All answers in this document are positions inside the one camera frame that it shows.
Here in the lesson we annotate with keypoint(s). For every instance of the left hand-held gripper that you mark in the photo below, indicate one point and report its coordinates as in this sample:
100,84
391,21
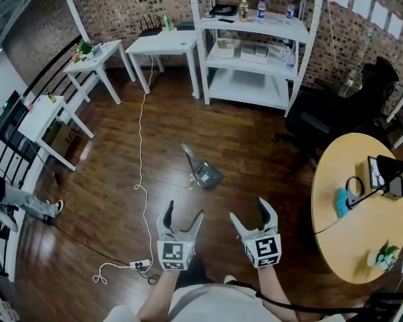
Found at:
176,252

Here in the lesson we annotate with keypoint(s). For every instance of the small white side table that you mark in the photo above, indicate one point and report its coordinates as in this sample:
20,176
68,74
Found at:
94,62

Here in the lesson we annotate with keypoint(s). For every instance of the black router with antennas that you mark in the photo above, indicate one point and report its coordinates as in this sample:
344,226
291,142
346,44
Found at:
151,30

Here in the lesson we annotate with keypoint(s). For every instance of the person's right forearm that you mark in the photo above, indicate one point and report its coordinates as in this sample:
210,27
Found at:
270,283

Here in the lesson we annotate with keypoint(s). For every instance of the small black box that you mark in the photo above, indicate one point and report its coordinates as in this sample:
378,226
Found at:
394,188

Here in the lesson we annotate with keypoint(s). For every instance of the yellow drink bottle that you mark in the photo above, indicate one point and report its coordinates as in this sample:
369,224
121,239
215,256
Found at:
244,10

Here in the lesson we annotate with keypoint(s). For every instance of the brown cardboard box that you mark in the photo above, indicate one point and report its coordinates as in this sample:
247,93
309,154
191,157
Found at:
61,139

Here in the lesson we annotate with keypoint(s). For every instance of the white table with slanted legs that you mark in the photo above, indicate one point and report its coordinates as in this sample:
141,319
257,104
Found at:
40,119

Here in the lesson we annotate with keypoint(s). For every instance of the wide white table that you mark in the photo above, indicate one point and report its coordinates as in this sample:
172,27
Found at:
164,42

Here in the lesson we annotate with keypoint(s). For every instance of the round wooden table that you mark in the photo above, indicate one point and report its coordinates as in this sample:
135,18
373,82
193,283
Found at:
362,240

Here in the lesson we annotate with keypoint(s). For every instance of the person's black trousers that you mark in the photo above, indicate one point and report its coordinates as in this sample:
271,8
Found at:
194,275

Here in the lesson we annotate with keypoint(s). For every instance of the black metal railing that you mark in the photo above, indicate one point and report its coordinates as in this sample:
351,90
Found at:
6,166

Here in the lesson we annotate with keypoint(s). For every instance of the flat black box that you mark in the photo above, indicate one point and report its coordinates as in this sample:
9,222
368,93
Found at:
185,26

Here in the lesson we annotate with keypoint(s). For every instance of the black phone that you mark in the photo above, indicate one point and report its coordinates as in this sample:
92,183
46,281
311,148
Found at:
226,20

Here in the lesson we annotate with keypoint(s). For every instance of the blue label clear bottle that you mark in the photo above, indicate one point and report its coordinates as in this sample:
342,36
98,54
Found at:
262,12

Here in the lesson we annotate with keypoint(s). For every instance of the black framed tablet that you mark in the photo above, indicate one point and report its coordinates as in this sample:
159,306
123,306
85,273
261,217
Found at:
376,173

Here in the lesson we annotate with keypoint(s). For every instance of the small yellow green object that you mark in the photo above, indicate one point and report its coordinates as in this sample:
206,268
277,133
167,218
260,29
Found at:
51,98

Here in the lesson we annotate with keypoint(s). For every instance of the green bottle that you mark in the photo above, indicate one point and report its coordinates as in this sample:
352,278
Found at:
167,23

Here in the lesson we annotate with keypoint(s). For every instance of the small white potted plant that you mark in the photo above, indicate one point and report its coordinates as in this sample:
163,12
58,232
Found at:
384,256

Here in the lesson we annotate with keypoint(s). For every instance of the person's white shirt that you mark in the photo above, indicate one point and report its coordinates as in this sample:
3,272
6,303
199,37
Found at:
218,305

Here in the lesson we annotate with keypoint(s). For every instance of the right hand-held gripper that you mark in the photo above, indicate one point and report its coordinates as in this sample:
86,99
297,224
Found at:
263,247

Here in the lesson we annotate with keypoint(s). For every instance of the grey dustpan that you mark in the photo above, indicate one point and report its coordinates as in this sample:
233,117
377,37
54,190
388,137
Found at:
206,176

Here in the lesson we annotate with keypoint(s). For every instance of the green potted plant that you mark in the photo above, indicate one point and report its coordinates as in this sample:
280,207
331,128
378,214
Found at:
84,48

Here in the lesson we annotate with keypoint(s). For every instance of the blue cloth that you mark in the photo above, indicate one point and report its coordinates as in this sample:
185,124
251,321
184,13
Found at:
341,202

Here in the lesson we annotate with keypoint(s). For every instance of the small white box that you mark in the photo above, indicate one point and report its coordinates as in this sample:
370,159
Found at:
225,49

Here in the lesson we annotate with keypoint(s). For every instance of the dark wooden floor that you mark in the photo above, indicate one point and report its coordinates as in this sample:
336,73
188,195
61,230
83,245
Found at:
242,139

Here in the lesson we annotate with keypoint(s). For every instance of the clear bottle with white cap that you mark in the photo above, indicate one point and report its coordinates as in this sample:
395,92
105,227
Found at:
289,55

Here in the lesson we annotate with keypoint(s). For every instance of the black cabinet with green light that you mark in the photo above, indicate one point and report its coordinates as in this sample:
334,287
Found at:
8,117

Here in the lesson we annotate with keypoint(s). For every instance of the wide white box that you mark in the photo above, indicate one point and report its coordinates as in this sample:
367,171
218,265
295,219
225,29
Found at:
254,54

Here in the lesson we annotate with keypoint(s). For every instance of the small clear water bottle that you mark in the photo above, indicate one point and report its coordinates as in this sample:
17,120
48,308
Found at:
290,11

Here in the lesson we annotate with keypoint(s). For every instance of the white power strip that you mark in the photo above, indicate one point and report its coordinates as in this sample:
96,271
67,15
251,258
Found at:
140,264

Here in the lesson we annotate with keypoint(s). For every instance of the white box with picture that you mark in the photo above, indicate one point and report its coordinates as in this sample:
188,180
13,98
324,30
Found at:
98,48

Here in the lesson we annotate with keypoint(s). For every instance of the white metal shelf rack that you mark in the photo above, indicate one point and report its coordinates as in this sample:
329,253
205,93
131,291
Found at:
255,29

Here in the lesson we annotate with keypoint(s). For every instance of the black tray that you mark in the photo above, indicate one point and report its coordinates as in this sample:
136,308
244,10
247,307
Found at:
223,10

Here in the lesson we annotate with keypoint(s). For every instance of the black office chair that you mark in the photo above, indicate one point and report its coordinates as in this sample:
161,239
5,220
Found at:
336,116

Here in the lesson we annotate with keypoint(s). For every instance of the person's left forearm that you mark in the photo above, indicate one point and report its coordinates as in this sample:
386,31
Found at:
161,294

